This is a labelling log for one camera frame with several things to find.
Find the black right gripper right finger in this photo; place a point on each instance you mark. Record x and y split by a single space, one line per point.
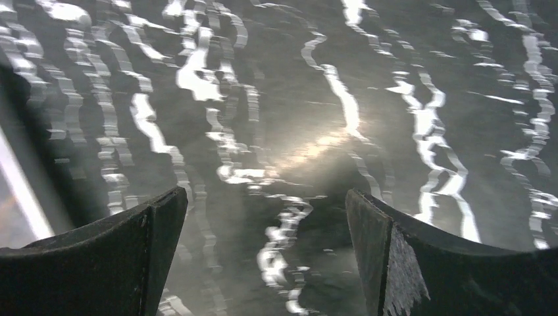
408 267

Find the wooden picture frame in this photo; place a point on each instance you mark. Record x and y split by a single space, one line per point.
23 219

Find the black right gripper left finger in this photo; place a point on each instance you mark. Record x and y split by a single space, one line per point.
115 266

